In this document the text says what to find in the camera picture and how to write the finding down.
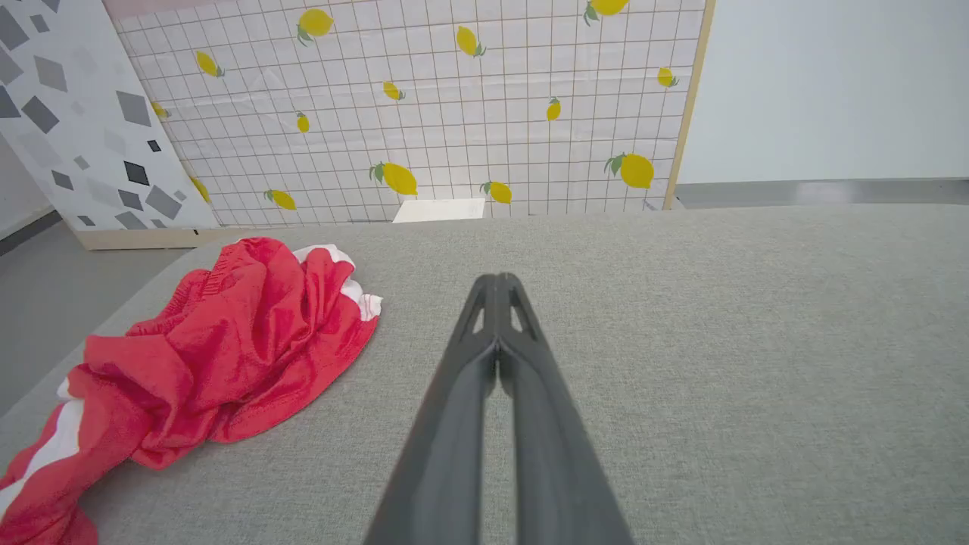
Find white grey terrazzo pattern panel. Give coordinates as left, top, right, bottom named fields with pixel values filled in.
left=0, top=0, right=228, bottom=251

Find grey fabric sofa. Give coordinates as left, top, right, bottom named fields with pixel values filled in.
left=0, top=204, right=969, bottom=545

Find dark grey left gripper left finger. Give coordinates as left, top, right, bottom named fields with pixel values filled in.
left=363, top=273, right=499, bottom=545

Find lemon print grid panel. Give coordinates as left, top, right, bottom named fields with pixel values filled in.
left=114, top=0, right=716, bottom=228

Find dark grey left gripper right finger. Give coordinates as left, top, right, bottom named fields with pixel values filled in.
left=497, top=273, right=634, bottom=545

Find red shorts with white stripes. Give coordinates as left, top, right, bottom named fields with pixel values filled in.
left=0, top=237, right=383, bottom=545

